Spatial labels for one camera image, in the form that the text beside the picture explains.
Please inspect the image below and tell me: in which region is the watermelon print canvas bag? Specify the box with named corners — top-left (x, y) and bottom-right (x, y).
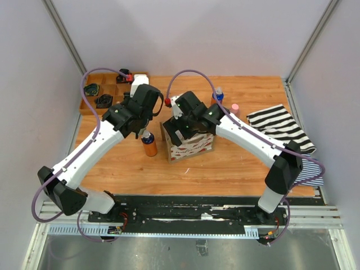
top-left (160, 122), bottom-right (215, 164)

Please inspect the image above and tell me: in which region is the wooden compartment tray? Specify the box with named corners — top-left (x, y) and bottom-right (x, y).
top-left (85, 72), bottom-right (131, 115)

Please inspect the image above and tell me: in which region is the blue spray bottle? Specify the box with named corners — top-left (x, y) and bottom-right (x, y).
top-left (211, 87), bottom-right (224, 105)

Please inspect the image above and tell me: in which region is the pink cap bottle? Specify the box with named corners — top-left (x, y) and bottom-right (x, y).
top-left (230, 103), bottom-right (240, 118)

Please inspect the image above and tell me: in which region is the black white striped cloth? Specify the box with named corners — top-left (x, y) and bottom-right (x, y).
top-left (246, 104), bottom-right (317, 154)

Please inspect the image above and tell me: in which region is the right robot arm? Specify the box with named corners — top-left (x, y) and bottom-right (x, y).
top-left (163, 91), bottom-right (303, 214)

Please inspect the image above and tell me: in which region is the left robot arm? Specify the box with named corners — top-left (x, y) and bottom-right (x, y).
top-left (38, 84), bottom-right (164, 215)

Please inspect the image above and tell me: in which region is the dark rolled sock centre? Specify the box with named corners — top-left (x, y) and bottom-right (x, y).
top-left (94, 94), bottom-right (113, 109)

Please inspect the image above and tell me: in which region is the dark rolled sock orange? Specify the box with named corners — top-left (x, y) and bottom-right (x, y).
top-left (116, 69), bottom-right (134, 84)

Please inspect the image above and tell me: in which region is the dark rolled sock green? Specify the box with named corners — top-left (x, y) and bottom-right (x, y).
top-left (83, 83), bottom-right (100, 97)

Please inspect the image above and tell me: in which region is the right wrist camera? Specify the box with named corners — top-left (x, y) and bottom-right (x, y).
top-left (170, 96), bottom-right (183, 119)

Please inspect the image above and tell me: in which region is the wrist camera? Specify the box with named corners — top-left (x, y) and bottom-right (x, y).
top-left (170, 96), bottom-right (183, 119)
top-left (130, 74), bottom-right (149, 97)

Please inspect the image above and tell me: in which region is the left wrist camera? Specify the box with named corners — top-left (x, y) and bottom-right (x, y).
top-left (130, 74), bottom-right (149, 97)

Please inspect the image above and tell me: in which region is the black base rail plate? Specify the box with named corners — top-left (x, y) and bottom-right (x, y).
top-left (88, 195), bottom-right (287, 235)

